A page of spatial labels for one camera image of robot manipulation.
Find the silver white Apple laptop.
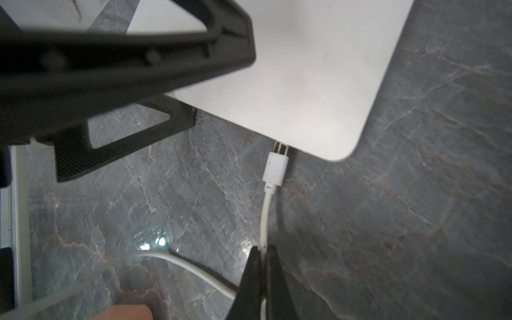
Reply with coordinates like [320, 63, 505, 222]
[125, 0, 415, 163]

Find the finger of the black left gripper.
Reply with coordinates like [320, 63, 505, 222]
[35, 94, 197, 183]
[1, 1, 256, 146]

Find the white USB charger cable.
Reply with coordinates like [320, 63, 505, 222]
[0, 141, 289, 320]

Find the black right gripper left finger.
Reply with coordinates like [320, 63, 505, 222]
[225, 246, 263, 320]

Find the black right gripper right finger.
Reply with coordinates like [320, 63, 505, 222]
[264, 245, 299, 320]

